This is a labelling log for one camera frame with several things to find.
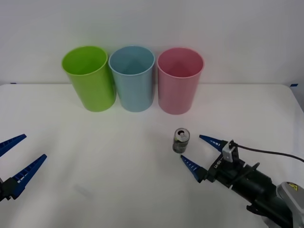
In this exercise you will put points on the green plastic bin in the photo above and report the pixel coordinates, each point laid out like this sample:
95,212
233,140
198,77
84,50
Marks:
92,90

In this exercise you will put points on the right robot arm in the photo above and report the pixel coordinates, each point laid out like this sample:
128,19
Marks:
259,187

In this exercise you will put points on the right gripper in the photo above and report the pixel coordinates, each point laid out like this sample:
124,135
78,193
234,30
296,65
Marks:
225,172

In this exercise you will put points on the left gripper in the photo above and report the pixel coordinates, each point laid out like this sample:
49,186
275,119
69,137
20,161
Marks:
2,191

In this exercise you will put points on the pink plastic bin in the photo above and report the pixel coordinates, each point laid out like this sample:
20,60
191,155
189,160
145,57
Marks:
177,95

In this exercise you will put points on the dark drink can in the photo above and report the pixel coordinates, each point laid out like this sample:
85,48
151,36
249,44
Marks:
181,143

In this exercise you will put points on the pale blue plastic bin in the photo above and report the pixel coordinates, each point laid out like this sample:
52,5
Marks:
135,92

